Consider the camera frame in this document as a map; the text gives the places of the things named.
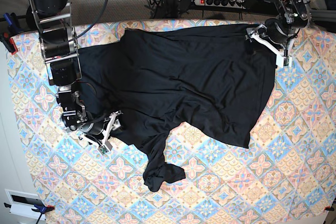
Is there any patterned tablecloth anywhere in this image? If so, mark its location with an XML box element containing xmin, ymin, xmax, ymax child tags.
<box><xmin>6</xmin><ymin>29</ymin><xmax>335</xmax><ymax>223</ymax></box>

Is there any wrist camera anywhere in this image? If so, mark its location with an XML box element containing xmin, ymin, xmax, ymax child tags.
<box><xmin>98</xmin><ymin>145</ymin><xmax>111</xmax><ymax>155</ymax></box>
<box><xmin>276</xmin><ymin>55</ymin><xmax>292</xmax><ymax>68</ymax></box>

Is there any red black clamp left edge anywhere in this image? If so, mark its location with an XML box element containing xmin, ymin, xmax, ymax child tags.
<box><xmin>0</xmin><ymin>33</ymin><xmax>18</xmax><ymax>55</ymax></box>

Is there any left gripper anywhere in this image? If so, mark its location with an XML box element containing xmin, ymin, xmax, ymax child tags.
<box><xmin>245</xmin><ymin>18</ymin><xmax>299</xmax><ymax>58</ymax></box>

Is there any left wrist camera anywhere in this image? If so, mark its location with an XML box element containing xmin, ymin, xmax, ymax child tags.
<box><xmin>276</xmin><ymin>55</ymin><xmax>292</xmax><ymax>68</ymax></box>

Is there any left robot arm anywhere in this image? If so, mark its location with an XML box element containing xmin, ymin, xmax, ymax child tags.
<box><xmin>247</xmin><ymin>0</ymin><xmax>310</xmax><ymax>62</ymax></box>

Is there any red clamp lower right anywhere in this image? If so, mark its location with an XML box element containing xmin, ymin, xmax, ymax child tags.
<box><xmin>324</xmin><ymin>206</ymin><xmax>335</xmax><ymax>211</ymax></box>

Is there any black round stool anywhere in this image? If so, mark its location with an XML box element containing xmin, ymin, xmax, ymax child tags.
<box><xmin>25</xmin><ymin>6</ymin><xmax>37</xmax><ymax>30</ymax></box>

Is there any white power strip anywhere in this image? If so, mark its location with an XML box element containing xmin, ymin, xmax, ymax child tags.
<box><xmin>194</xmin><ymin>0</ymin><xmax>245</xmax><ymax>9</ymax></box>

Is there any blue clamp lower left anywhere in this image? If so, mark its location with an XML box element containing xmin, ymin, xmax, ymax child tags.
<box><xmin>3</xmin><ymin>202</ymin><xmax>55</xmax><ymax>224</ymax></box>

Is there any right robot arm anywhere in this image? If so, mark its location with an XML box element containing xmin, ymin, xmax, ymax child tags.
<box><xmin>29</xmin><ymin>0</ymin><xmax>121</xmax><ymax>154</ymax></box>

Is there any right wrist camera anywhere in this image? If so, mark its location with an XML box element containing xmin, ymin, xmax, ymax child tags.
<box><xmin>98</xmin><ymin>145</ymin><xmax>111</xmax><ymax>155</ymax></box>

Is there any blue clamp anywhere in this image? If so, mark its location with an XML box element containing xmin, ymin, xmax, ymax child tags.
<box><xmin>3</xmin><ymin>13</ymin><xmax>23</xmax><ymax>35</ymax></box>
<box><xmin>3</xmin><ymin>202</ymin><xmax>55</xmax><ymax>224</ymax></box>

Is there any blue clamp upper left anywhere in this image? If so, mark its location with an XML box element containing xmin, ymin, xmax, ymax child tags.
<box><xmin>3</xmin><ymin>13</ymin><xmax>23</xmax><ymax>35</ymax></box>

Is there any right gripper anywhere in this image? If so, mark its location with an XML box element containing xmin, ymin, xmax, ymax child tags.
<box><xmin>78</xmin><ymin>111</ymin><xmax>124</xmax><ymax>148</ymax></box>

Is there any white floor outlet box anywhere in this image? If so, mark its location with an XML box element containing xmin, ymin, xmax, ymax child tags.
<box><xmin>5</xmin><ymin>189</ymin><xmax>43</xmax><ymax>220</ymax></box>

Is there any black t-shirt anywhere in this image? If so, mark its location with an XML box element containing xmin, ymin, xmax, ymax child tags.
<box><xmin>79</xmin><ymin>24</ymin><xmax>276</xmax><ymax>192</ymax></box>

